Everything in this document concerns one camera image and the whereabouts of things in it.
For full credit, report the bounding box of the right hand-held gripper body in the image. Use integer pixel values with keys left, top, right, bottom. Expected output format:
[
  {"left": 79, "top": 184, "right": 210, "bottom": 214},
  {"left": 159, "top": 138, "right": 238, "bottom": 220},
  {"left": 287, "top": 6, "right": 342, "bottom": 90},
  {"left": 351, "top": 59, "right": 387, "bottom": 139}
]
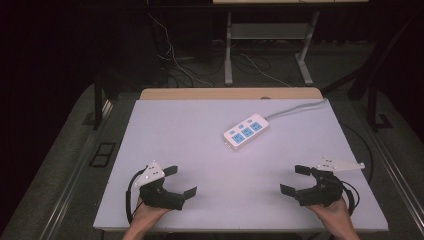
[{"left": 294, "top": 156, "right": 366, "bottom": 207}]

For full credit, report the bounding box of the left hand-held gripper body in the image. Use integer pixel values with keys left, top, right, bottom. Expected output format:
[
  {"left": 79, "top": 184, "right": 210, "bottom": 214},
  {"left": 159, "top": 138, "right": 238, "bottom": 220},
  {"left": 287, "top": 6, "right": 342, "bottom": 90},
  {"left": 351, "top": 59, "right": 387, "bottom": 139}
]
[{"left": 134, "top": 160, "right": 186, "bottom": 211}]

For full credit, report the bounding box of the white power strip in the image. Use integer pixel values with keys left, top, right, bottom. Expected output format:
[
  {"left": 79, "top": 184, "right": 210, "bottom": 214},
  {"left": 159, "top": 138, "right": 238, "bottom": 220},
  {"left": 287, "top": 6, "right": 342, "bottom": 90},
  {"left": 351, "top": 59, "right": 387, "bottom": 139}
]
[{"left": 222, "top": 113, "right": 270, "bottom": 151}]

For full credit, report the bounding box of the person's left hand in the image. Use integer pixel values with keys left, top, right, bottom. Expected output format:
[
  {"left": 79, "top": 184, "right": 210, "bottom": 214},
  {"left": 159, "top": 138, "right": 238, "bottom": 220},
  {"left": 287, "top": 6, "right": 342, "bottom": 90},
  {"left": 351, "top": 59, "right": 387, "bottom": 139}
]
[{"left": 131, "top": 199, "right": 171, "bottom": 231}]

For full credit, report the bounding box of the person's right hand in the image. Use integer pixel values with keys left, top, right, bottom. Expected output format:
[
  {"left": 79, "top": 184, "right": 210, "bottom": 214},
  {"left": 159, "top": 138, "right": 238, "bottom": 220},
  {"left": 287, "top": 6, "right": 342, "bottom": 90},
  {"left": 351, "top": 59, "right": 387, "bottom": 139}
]
[{"left": 306, "top": 197, "right": 352, "bottom": 231}]

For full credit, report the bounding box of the black metal stand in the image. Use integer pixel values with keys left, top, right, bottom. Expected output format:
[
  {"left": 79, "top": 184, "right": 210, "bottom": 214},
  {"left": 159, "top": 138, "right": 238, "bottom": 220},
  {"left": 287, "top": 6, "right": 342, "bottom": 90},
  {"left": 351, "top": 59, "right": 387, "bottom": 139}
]
[
  {"left": 92, "top": 70, "right": 105, "bottom": 131},
  {"left": 365, "top": 79, "right": 394, "bottom": 132}
]

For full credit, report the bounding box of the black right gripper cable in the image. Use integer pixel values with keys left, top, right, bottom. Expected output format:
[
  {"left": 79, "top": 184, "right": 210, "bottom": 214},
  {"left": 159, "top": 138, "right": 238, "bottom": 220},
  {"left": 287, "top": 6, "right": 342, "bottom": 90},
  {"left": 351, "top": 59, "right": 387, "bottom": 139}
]
[{"left": 339, "top": 179, "right": 361, "bottom": 217}]

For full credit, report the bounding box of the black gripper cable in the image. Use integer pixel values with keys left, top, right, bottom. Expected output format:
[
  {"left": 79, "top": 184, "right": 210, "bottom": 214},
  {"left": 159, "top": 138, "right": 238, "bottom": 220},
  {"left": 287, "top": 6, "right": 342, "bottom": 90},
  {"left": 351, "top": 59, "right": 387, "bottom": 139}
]
[
  {"left": 339, "top": 179, "right": 361, "bottom": 217},
  {"left": 125, "top": 168, "right": 148, "bottom": 225}
]

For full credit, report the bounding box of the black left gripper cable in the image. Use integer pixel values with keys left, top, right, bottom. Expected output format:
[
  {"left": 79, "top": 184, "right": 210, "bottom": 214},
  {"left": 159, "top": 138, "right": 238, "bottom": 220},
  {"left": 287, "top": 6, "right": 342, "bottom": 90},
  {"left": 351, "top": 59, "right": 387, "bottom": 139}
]
[{"left": 125, "top": 168, "right": 148, "bottom": 225}]

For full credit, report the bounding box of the black floor cable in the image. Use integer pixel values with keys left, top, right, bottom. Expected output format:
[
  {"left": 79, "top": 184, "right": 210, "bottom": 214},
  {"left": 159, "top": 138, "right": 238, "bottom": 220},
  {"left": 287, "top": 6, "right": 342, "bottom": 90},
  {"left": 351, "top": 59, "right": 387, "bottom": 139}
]
[{"left": 339, "top": 122, "right": 375, "bottom": 185}]

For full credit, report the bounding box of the grey power strip cable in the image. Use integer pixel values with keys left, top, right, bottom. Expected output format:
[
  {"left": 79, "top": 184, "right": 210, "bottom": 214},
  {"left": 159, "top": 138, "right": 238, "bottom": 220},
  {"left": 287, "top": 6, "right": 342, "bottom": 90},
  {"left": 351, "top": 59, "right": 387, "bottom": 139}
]
[{"left": 264, "top": 98, "right": 330, "bottom": 121}]

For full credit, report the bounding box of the black floor frame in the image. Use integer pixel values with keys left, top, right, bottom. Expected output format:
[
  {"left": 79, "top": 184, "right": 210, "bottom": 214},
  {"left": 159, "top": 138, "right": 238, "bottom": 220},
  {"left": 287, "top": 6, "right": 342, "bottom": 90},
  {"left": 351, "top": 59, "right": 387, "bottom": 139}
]
[{"left": 88, "top": 141, "right": 117, "bottom": 169}]

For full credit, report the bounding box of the white floor cable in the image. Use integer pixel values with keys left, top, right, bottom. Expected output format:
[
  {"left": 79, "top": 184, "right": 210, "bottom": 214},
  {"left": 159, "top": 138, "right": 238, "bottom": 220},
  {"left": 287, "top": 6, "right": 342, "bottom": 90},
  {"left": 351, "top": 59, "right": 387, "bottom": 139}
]
[{"left": 147, "top": 11, "right": 215, "bottom": 88}]

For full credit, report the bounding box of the grey metal desk frame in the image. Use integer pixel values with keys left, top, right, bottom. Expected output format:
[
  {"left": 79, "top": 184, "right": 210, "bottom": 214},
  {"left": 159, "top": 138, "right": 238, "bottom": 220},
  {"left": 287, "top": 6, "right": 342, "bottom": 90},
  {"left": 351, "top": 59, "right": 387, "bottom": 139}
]
[{"left": 223, "top": 9, "right": 322, "bottom": 87}]

